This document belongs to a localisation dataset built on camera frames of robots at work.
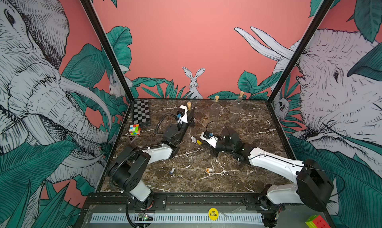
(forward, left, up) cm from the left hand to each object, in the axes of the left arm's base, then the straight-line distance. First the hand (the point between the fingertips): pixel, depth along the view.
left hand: (192, 104), depth 77 cm
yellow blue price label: (-13, -2, -16) cm, 21 cm away
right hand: (-15, -5, -14) cm, 21 cm away
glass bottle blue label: (+22, -37, -31) cm, 53 cm away
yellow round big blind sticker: (-46, -9, -28) cm, 55 cm away
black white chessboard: (+18, +37, -26) cm, 48 cm away
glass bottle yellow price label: (-3, +2, +3) cm, 5 cm away
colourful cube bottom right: (-51, -55, -24) cm, 79 cm away
